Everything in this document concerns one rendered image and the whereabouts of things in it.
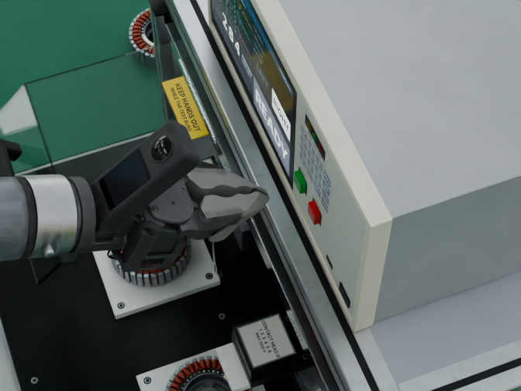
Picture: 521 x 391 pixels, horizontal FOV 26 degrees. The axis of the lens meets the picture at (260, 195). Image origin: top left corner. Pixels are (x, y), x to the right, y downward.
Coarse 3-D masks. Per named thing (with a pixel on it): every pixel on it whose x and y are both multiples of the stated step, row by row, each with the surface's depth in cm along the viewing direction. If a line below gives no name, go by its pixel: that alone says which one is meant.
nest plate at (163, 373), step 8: (208, 352) 148; (184, 360) 147; (160, 368) 147; (168, 368) 147; (176, 368) 147; (136, 376) 146; (144, 376) 146; (152, 376) 146; (160, 376) 146; (168, 376) 146; (144, 384) 146; (152, 384) 146; (160, 384) 146
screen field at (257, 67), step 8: (256, 56) 117; (256, 64) 118; (256, 72) 119; (264, 72) 115; (264, 80) 117; (264, 88) 118; (272, 88) 114; (272, 96) 115; (272, 104) 117; (280, 104) 113; (280, 112) 114; (280, 120) 115; (288, 128) 113; (288, 136) 114
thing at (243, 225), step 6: (246, 222) 154; (240, 228) 153; (246, 228) 153; (240, 234) 154; (246, 234) 154; (252, 234) 155; (240, 240) 156; (246, 240) 155; (252, 240) 156; (240, 246) 157; (246, 246) 157; (252, 246) 157
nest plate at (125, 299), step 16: (192, 240) 157; (96, 256) 156; (192, 256) 156; (208, 256) 156; (112, 272) 154; (192, 272) 154; (208, 272) 154; (112, 288) 153; (128, 288) 153; (144, 288) 153; (160, 288) 153; (176, 288) 153; (192, 288) 153; (208, 288) 154; (112, 304) 152; (128, 304) 152; (144, 304) 152; (160, 304) 153
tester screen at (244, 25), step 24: (216, 0) 127; (240, 0) 116; (216, 24) 131; (240, 24) 119; (240, 48) 123; (264, 48) 112; (264, 96) 119; (288, 96) 109; (288, 120) 112; (288, 144) 115
